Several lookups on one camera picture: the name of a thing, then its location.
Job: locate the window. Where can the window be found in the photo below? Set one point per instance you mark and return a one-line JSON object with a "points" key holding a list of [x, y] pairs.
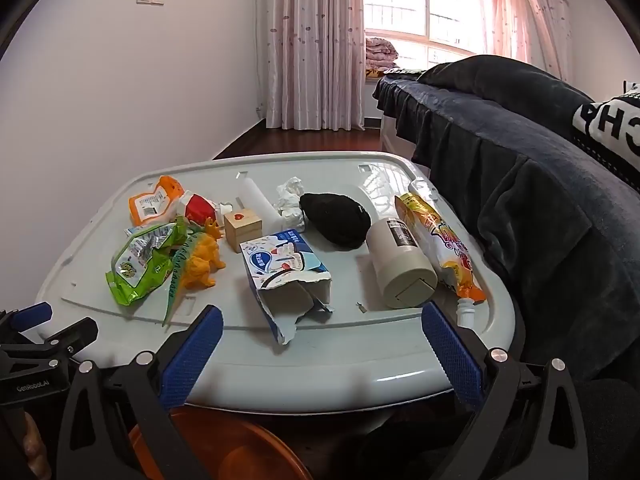
{"points": [[445, 5]]}

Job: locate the orange wet wipes packet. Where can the orange wet wipes packet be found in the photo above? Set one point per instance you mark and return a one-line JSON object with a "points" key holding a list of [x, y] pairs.
{"points": [[150, 205]]}

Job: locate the black white printed pillow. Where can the black white printed pillow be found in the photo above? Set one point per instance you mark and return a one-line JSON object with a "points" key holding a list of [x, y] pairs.
{"points": [[615, 135]]}

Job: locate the crumpled white tissue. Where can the crumpled white tissue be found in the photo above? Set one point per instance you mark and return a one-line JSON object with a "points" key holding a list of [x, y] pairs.
{"points": [[290, 200]]}

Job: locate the wooden cube with heart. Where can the wooden cube with heart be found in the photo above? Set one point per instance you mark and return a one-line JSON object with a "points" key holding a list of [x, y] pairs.
{"points": [[242, 232]]}

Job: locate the torn blue white carton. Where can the torn blue white carton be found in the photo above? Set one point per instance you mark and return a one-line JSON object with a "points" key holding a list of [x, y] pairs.
{"points": [[280, 265]]}

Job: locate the yellow orange spout pouch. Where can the yellow orange spout pouch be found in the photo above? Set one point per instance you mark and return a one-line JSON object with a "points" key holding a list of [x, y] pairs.
{"points": [[440, 245]]}

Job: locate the orange plastic basin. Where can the orange plastic basin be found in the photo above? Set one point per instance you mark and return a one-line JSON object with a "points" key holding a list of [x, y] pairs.
{"points": [[235, 445]]}

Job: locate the red white toothpaste tube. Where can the red white toothpaste tube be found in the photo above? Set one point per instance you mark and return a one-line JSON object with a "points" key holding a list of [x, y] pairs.
{"points": [[200, 207]]}

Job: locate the beige cylindrical container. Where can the beige cylindrical container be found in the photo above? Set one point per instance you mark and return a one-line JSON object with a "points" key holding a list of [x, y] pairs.
{"points": [[400, 265]]}

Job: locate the folded pink quilt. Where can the folded pink quilt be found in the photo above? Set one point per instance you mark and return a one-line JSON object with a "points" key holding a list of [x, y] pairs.
{"points": [[381, 52]]}

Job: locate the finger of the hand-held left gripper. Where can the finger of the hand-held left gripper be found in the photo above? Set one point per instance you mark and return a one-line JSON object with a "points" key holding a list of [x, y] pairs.
{"points": [[30, 316], [75, 336]]}

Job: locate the person's left hand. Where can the person's left hand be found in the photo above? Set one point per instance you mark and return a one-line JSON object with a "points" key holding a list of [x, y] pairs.
{"points": [[35, 445]]}

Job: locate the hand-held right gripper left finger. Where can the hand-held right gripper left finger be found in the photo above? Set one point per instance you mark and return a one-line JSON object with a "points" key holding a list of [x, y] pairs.
{"points": [[195, 355]]}

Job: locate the black fleece blanket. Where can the black fleece blanket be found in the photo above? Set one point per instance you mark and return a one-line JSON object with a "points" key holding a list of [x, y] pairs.
{"points": [[500, 80]]}

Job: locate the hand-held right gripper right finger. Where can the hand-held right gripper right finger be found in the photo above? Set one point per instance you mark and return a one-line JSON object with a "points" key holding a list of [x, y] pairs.
{"points": [[450, 360]]}

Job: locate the pink dotted curtain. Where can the pink dotted curtain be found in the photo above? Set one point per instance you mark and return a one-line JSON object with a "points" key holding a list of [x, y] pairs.
{"points": [[310, 45], [510, 25]]}

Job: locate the orange toy dinosaur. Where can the orange toy dinosaur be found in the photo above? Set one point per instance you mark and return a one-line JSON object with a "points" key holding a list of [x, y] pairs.
{"points": [[202, 260]]}

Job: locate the green snack bag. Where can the green snack bag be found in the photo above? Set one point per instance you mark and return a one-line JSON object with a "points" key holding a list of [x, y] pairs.
{"points": [[135, 270]]}

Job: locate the person's black trousers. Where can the person's black trousers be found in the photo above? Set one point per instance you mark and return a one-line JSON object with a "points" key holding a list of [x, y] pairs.
{"points": [[610, 425]]}

